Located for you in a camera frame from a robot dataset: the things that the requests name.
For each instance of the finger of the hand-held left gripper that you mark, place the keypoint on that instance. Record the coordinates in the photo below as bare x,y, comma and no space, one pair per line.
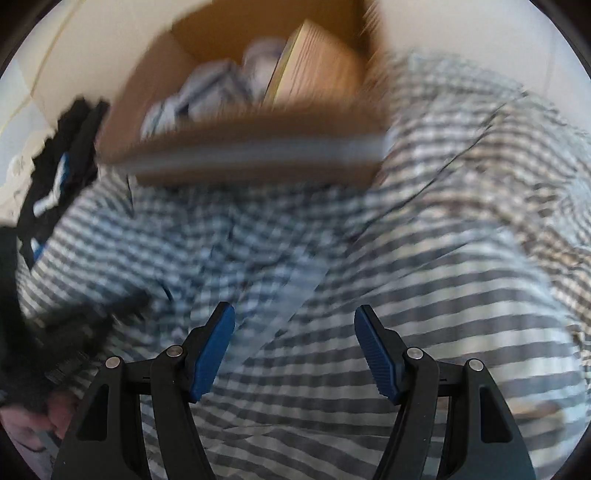
115,309

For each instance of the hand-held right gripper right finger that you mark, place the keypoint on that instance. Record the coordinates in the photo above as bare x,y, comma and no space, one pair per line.
376,355

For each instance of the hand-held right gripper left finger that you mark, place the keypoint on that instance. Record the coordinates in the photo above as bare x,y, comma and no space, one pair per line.
214,350

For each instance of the brown cardboard box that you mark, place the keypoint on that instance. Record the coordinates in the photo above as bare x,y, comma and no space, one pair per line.
258,138

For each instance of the navy package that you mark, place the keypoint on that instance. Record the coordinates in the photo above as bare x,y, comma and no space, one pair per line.
207,92

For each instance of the small white toy figure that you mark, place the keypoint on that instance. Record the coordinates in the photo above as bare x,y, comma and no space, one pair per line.
263,64

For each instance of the small brown and white carton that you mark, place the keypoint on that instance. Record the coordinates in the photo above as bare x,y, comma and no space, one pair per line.
318,64

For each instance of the person's left hand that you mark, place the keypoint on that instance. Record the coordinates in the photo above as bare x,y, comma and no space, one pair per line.
60,415

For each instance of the translucent plastic strip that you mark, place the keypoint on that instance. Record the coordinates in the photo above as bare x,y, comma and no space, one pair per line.
295,295

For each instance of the grey checked blanket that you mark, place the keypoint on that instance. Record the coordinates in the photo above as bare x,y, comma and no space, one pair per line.
461,277

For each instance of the white carved headboard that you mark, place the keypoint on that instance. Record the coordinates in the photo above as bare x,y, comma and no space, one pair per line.
14,175

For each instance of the black clothing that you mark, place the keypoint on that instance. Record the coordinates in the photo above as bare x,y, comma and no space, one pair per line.
78,138

